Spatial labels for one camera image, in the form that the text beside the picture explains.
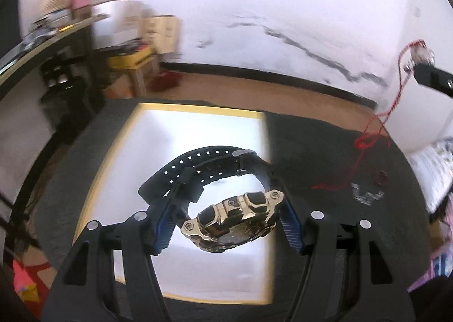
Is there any gold black wristwatch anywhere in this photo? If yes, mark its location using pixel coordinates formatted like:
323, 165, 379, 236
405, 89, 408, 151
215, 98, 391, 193
138, 146, 285, 255

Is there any red cord pendant necklace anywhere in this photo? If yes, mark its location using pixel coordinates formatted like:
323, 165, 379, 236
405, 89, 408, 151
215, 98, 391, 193
310, 38, 436, 191

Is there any silver chain bracelet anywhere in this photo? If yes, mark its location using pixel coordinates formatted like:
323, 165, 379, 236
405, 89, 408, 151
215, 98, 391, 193
350, 182, 386, 206

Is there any dark patterned table cloth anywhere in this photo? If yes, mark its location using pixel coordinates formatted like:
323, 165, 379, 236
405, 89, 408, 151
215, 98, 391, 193
33, 98, 436, 322

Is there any white printed plastic bag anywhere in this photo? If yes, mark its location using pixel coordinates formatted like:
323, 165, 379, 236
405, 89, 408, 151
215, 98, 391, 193
406, 137, 452, 214

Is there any yellow white storage box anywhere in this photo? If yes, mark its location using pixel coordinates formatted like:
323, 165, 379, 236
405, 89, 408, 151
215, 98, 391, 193
77, 103, 283, 305

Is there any red orange paper toy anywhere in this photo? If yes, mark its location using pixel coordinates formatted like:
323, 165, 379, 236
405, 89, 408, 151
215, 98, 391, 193
12, 260, 50, 304

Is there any pink purple printed box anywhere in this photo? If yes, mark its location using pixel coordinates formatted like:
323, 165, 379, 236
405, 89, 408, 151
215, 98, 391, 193
408, 242, 452, 291

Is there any yellow black carton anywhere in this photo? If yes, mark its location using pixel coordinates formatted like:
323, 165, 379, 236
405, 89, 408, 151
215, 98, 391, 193
108, 45, 155, 71

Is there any black speaker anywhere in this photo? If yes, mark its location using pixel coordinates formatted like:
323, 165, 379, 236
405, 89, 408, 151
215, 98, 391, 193
40, 57, 86, 91

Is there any black desk with shelf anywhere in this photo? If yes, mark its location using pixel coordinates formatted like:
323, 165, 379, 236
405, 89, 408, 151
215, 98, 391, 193
1, 15, 107, 245

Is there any brown kraft gift bag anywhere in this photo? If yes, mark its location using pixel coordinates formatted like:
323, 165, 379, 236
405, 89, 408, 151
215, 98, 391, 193
141, 15, 180, 54

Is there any white paper gift bag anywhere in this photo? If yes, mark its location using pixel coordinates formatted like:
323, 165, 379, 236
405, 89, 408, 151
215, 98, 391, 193
92, 0, 144, 49

